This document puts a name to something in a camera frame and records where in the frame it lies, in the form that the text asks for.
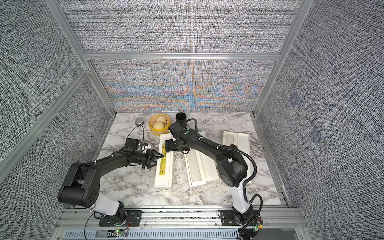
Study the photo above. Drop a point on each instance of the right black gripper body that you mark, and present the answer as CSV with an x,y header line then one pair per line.
x,y
173,145

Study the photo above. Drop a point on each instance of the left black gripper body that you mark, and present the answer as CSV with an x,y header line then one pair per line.
x,y
141,158

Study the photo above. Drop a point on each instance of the white wrap dispenser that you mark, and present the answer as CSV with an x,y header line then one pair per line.
x,y
243,141
164,169
201,169

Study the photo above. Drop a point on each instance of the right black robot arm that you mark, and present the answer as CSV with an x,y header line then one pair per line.
x,y
235,167

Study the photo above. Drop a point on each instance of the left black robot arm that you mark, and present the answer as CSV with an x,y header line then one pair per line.
x,y
81,185

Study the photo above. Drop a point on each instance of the black cup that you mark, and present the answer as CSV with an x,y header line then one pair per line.
x,y
181,118

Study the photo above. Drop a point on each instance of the yellow bowl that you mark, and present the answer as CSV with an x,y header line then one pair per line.
x,y
165,130

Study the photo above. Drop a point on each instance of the small silver lidded jar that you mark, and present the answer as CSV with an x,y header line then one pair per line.
x,y
140,122

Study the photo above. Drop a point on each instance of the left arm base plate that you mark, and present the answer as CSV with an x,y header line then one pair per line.
x,y
131,218

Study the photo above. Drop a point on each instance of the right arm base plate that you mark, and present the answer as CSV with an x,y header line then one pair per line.
x,y
230,218

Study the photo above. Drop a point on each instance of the aluminium front rail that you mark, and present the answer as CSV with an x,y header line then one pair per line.
x,y
183,223

